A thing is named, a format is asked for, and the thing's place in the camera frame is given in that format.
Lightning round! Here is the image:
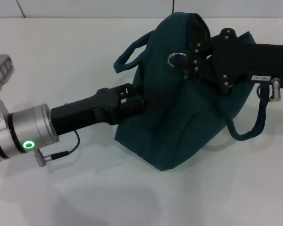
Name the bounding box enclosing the silver vented wrist camera box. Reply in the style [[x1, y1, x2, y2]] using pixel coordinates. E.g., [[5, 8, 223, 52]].
[[0, 54, 15, 111]]

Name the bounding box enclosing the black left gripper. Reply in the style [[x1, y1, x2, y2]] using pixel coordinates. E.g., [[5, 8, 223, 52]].
[[50, 83, 149, 137]]

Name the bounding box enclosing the dark teal lunch bag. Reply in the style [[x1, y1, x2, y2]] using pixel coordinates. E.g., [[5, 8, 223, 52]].
[[112, 11, 271, 173]]

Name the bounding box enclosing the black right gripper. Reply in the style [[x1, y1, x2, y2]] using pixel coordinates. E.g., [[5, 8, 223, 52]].
[[174, 27, 283, 97]]

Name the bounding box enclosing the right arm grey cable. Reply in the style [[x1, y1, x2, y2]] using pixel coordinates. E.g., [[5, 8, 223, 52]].
[[257, 77, 283, 103]]

